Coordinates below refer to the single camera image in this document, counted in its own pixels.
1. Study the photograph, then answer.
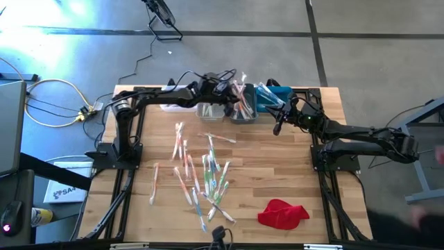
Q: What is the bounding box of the grey metal table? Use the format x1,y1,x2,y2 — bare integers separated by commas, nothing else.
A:
382,94,444,205

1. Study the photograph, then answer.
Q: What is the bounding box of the yellow cable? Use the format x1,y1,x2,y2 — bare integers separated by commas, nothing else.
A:
0,57,95,128

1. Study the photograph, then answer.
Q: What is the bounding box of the yellow power plug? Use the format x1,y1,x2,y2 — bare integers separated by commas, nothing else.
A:
76,105,99,123

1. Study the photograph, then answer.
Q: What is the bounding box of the person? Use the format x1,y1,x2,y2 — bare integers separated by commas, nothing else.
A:
366,204,444,250

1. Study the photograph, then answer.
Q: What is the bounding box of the teal plastic bin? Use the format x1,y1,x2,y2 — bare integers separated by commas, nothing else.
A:
255,85,294,114

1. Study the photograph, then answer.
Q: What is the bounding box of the black power cable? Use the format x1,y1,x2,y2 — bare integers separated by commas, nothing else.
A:
82,34,156,117

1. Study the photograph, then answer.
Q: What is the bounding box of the yellow can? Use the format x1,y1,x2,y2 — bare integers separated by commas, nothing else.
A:
31,206,54,228

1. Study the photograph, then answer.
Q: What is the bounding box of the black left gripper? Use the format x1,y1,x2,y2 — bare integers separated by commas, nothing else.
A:
197,71,242,118

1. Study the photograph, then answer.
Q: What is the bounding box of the dark grey plastic bin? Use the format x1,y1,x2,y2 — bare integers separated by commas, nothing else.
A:
228,83,259,125

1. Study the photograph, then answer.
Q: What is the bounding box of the black desk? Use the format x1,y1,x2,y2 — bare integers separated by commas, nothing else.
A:
0,151,93,246

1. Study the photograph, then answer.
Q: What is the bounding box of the black webcam with cable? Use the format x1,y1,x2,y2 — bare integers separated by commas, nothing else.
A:
210,224,234,250

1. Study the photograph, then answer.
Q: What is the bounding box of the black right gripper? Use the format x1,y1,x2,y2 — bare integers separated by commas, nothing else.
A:
265,97,325,136

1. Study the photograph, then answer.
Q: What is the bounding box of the black floor fan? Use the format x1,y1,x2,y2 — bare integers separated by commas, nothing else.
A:
140,0,184,42

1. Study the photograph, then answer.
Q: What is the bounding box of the silver metal bracket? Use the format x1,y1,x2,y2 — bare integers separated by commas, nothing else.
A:
109,242,151,250
303,243,344,250

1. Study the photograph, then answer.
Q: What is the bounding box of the red cloth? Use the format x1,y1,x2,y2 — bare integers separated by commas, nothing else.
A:
257,198,311,231

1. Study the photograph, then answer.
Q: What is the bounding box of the white printed box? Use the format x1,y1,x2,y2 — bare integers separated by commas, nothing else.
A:
42,159,94,205

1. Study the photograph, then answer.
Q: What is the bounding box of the grey laptop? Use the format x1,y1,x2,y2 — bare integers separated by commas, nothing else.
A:
0,80,28,176

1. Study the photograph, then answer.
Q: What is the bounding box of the white plastic bin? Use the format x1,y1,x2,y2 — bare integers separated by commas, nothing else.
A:
160,85,199,113

